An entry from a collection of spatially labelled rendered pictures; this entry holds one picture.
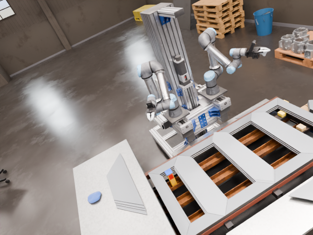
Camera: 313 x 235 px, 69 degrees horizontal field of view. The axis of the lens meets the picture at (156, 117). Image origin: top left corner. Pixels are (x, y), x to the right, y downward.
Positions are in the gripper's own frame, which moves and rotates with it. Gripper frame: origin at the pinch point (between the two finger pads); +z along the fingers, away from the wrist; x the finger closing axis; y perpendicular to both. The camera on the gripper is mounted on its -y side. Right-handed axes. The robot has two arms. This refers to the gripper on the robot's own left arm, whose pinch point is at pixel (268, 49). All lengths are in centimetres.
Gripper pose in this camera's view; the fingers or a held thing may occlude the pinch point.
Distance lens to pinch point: 232.3
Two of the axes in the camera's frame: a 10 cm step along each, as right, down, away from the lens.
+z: 7.4, 1.7, -6.5
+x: -5.4, 7.3, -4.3
